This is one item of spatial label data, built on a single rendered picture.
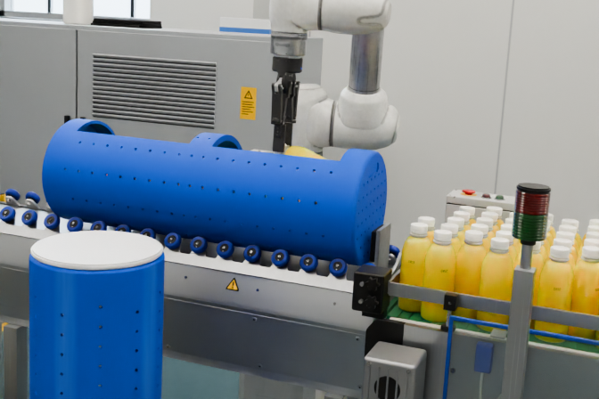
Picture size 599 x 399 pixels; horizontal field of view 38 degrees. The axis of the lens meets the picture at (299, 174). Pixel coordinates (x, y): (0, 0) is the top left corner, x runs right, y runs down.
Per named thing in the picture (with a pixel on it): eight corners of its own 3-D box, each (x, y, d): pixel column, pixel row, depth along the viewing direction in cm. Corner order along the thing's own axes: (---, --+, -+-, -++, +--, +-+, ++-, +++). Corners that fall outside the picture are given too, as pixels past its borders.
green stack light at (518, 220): (513, 231, 166) (515, 206, 165) (547, 236, 163) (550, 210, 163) (508, 239, 160) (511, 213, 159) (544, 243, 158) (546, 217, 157)
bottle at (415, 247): (403, 301, 202) (409, 224, 199) (431, 307, 199) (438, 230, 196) (392, 310, 196) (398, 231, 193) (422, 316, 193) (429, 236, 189)
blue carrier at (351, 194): (102, 205, 257) (101, 111, 251) (384, 247, 227) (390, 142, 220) (42, 231, 231) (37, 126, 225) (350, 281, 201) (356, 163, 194)
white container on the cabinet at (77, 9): (73, 23, 449) (73, -5, 446) (100, 25, 444) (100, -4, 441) (55, 22, 434) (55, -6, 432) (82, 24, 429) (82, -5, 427)
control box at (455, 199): (450, 223, 239) (454, 188, 237) (524, 234, 232) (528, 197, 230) (443, 232, 229) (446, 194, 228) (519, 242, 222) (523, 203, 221)
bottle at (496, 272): (472, 330, 186) (480, 248, 182) (477, 320, 192) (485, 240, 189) (506, 336, 183) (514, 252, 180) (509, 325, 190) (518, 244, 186)
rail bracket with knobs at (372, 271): (362, 304, 199) (365, 261, 197) (392, 309, 196) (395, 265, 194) (348, 317, 190) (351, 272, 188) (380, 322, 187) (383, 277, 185)
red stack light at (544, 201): (515, 206, 165) (518, 186, 164) (550, 210, 163) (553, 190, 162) (511, 212, 159) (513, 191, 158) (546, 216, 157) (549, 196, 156)
